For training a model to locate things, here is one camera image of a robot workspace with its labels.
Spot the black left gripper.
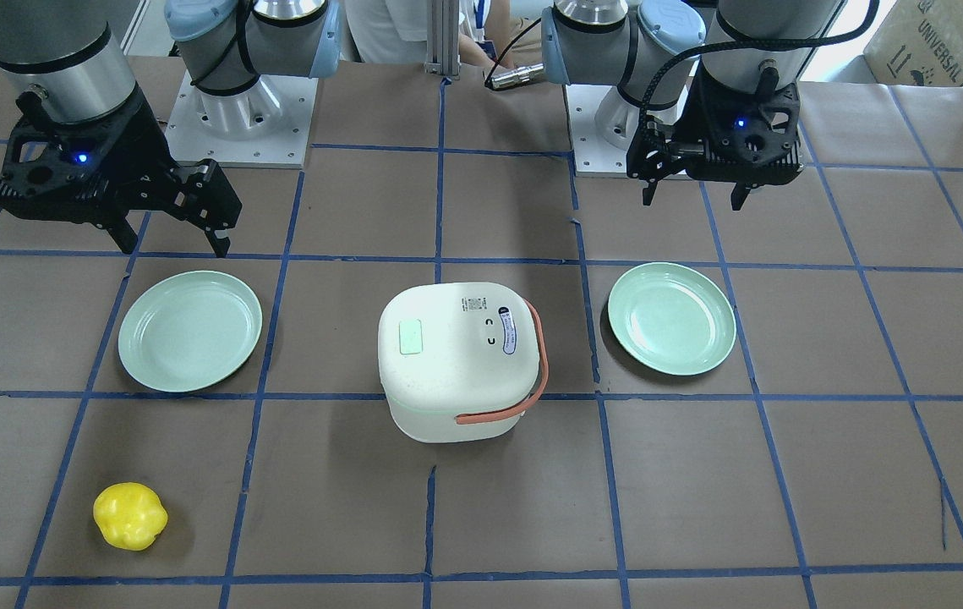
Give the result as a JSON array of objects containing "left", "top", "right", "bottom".
[{"left": 626, "top": 66, "right": 803, "bottom": 211}]

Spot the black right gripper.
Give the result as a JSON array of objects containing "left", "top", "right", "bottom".
[{"left": 0, "top": 88, "right": 242, "bottom": 258}]

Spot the green plate near right arm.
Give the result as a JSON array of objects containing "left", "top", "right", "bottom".
[{"left": 118, "top": 270, "right": 262, "bottom": 393}]

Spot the green plate near left arm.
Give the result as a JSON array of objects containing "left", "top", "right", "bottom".
[{"left": 606, "top": 262, "right": 736, "bottom": 376}]

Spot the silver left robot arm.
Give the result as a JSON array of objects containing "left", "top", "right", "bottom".
[{"left": 540, "top": 1, "right": 845, "bottom": 211}]

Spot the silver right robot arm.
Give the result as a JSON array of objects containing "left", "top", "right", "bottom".
[{"left": 0, "top": 1, "right": 342, "bottom": 258}]

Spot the white rice cooker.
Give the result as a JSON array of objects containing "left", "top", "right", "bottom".
[{"left": 377, "top": 282, "right": 550, "bottom": 443}]

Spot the cardboard box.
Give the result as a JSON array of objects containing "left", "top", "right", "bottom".
[{"left": 863, "top": 1, "right": 963, "bottom": 86}]

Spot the yellow toy bell pepper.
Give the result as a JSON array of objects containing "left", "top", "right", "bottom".
[{"left": 92, "top": 482, "right": 169, "bottom": 551}]

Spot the person in white shirt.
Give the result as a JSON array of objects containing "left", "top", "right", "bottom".
[{"left": 343, "top": 1, "right": 523, "bottom": 70}]

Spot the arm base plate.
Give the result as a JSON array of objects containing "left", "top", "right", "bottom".
[
  {"left": 565, "top": 85, "right": 639, "bottom": 178},
  {"left": 165, "top": 74, "right": 321, "bottom": 169}
]

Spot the black braided cable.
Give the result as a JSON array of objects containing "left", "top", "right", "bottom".
[{"left": 635, "top": 0, "right": 881, "bottom": 136}]

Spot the silver cable connector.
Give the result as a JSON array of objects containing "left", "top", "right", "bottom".
[{"left": 484, "top": 63, "right": 545, "bottom": 91}]

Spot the aluminium frame post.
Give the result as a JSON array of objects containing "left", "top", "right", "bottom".
[{"left": 424, "top": 0, "right": 462, "bottom": 81}]

